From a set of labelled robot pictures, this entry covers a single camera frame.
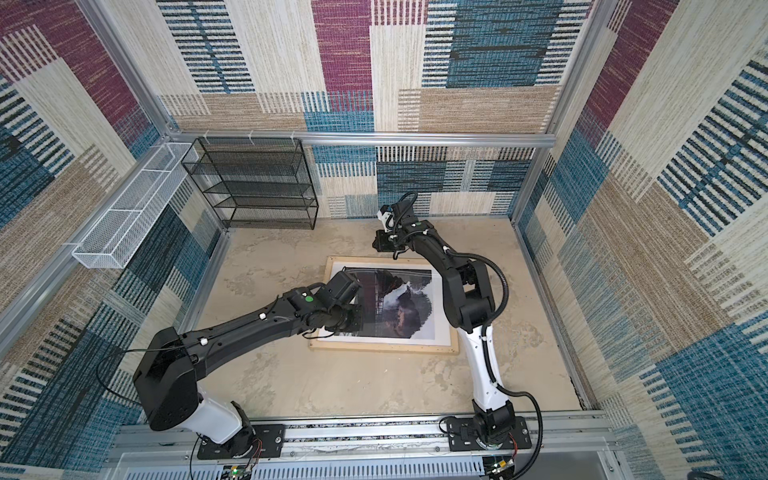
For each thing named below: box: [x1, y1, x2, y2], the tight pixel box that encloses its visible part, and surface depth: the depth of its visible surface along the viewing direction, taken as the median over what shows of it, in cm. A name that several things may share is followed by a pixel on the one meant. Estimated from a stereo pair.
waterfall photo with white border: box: [318, 261, 453, 346], surface depth 97 cm
